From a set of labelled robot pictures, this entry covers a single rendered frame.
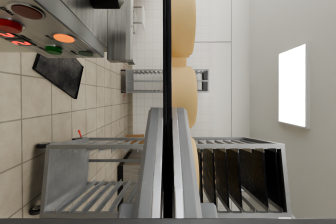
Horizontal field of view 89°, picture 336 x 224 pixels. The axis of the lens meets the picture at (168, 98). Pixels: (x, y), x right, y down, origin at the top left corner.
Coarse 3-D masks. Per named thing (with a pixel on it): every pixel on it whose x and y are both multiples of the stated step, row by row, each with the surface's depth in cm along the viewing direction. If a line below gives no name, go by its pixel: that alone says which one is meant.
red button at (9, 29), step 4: (0, 20) 24; (4, 20) 24; (8, 20) 24; (0, 24) 24; (4, 24) 24; (8, 24) 24; (12, 24) 25; (16, 24) 25; (0, 28) 25; (4, 28) 25; (8, 28) 25; (12, 28) 25; (16, 28) 25; (20, 28) 26; (12, 32) 27; (16, 32) 27
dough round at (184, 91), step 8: (176, 72) 12; (184, 72) 12; (192, 72) 12; (176, 80) 12; (184, 80) 12; (192, 80) 12; (176, 88) 12; (184, 88) 12; (192, 88) 12; (176, 96) 12; (184, 96) 12; (192, 96) 12; (176, 104) 12; (184, 104) 12; (192, 104) 12; (192, 112) 12; (192, 120) 12
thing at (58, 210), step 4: (88, 184) 164; (92, 184) 169; (84, 188) 156; (88, 188) 158; (80, 192) 149; (72, 196) 136; (76, 196) 141; (68, 200) 131; (72, 200) 134; (64, 204) 126; (68, 204) 127; (56, 208) 117; (60, 208) 121; (64, 208) 122; (56, 212) 116
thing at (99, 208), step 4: (120, 180) 176; (116, 184) 163; (120, 184) 169; (112, 188) 152; (116, 188) 158; (112, 192) 149; (108, 196) 141; (104, 200) 132; (108, 200) 134; (100, 204) 125; (104, 204) 127; (96, 208) 118; (100, 208) 121; (96, 212) 116
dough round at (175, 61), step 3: (171, 57) 18; (174, 57) 18; (177, 57) 18; (180, 57) 18; (183, 57) 18; (171, 60) 19; (174, 60) 19; (177, 60) 19; (180, 60) 19; (183, 60) 19; (171, 63) 19; (174, 63) 19; (177, 63) 19; (180, 63) 19; (183, 63) 19
